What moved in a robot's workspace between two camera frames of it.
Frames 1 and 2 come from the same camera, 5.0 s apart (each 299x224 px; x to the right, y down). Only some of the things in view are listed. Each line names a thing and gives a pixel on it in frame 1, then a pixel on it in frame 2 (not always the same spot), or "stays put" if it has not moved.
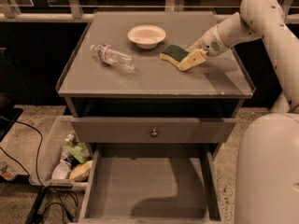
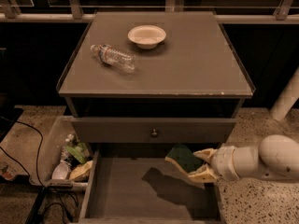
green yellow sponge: x=173 y=53 -> x=184 y=155
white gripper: x=209 y=41 -> x=224 y=162
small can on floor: x=7 y=172 stays put
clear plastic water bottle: x=111 y=56 stays put
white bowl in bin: x=61 y=170 stays put
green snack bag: x=79 y=150 stays put
